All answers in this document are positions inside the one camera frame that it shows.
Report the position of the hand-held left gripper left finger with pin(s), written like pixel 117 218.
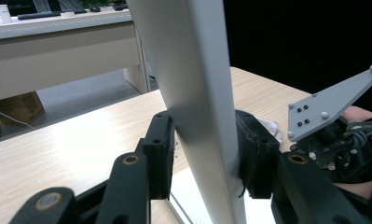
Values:
pixel 158 161

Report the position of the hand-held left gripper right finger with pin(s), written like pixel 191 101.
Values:
pixel 258 161

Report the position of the white cloth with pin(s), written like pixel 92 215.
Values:
pixel 270 126

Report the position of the white desk lamp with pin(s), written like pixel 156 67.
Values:
pixel 199 77

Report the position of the brown cardboard box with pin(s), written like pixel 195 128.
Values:
pixel 19 107

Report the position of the beige office desk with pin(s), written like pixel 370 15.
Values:
pixel 50 56

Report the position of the black computer mouse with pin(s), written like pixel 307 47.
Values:
pixel 95 9

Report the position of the green plant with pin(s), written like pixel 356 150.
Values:
pixel 93 3

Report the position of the black keyboard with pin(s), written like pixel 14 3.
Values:
pixel 44 14

